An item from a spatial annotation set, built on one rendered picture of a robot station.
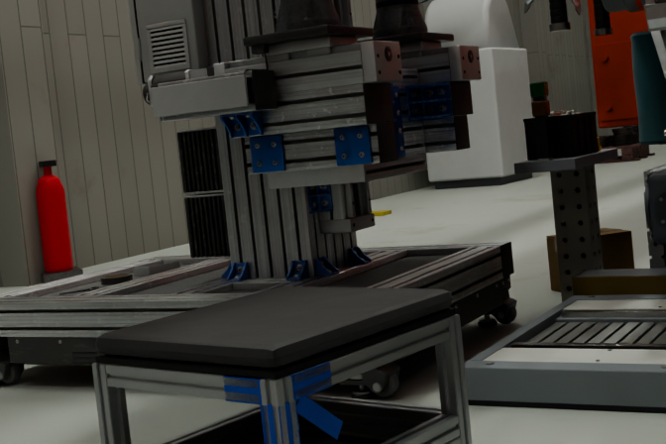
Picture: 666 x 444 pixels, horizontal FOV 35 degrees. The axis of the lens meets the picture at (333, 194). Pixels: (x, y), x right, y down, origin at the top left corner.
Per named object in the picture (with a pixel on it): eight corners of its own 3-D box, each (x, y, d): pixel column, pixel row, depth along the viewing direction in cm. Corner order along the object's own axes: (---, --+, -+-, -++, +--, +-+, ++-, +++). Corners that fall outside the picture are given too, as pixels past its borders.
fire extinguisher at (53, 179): (56, 277, 536) (43, 161, 533) (98, 275, 526) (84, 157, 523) (24, 285, 513) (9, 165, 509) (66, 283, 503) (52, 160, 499)
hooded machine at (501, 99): (463, 181, 984) (446, 3, 975) (540, 176, 948) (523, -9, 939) (427, 190, 912) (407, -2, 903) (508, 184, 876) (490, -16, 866)
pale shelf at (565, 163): (575, 169, 279) (574, 158, 279) (514, 173, 288) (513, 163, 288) (617, 158, 317) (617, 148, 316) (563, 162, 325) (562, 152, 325)
